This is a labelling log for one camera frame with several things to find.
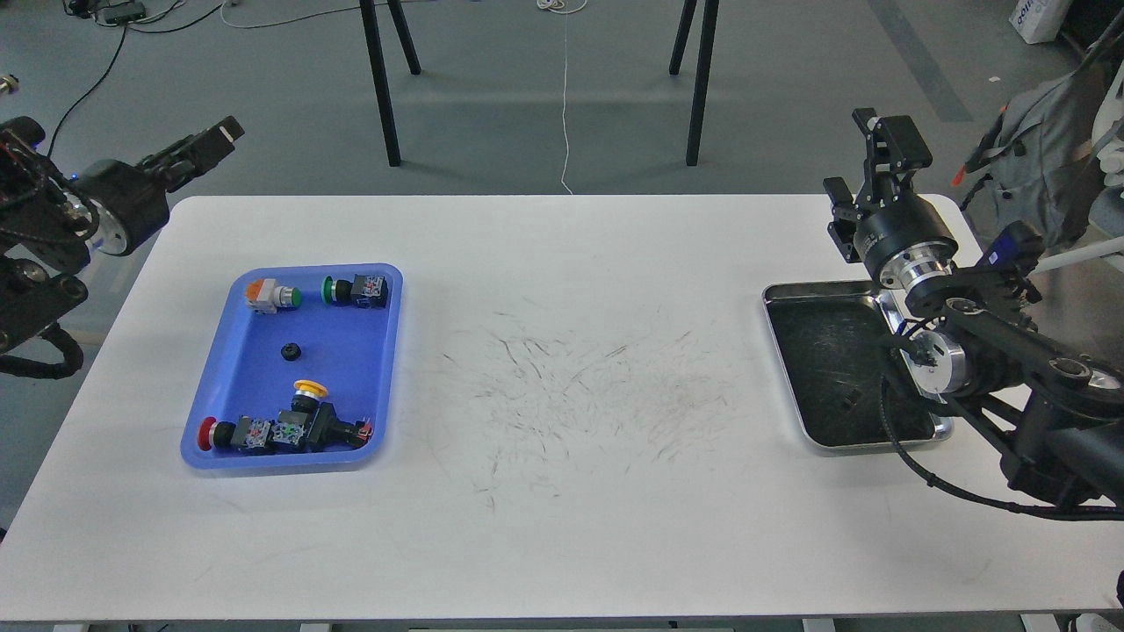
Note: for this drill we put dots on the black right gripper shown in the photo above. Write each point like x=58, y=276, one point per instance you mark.
x=900, y=238

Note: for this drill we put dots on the orange white push button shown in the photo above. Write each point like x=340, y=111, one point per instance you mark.
x=267, y=295

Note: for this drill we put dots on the yellow push button switch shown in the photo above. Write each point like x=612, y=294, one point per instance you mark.
x=312, y=424

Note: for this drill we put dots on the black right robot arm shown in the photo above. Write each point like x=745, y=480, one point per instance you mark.
x=966, y=348

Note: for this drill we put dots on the red push button switch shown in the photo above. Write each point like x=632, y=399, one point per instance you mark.
x=246, y=435

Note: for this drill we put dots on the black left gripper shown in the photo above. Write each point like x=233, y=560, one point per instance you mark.
x=131, y=202

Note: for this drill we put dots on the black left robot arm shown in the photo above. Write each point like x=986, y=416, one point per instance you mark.
x=52, y=223

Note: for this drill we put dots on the white box on floor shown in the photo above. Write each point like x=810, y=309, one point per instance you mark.
x=1039, y=21

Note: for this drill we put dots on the silver metal tray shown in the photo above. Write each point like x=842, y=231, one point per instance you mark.
x=825, y=334

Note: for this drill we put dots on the blue plastic tray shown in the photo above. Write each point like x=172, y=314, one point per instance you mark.
x=350, y=350

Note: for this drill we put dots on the black right stand legs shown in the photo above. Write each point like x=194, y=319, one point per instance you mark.
x=708, y=30

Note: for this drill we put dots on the black stand legs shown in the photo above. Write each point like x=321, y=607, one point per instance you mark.
x=373, y=43
x=708, y=30

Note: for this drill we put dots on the black left stand legs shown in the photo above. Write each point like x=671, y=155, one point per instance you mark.
x=373, y=43

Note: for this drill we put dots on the green push button switch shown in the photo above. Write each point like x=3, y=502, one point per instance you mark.
x=363, y=291

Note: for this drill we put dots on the grey backpack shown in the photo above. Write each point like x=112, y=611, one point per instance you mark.
x=1039, y=161

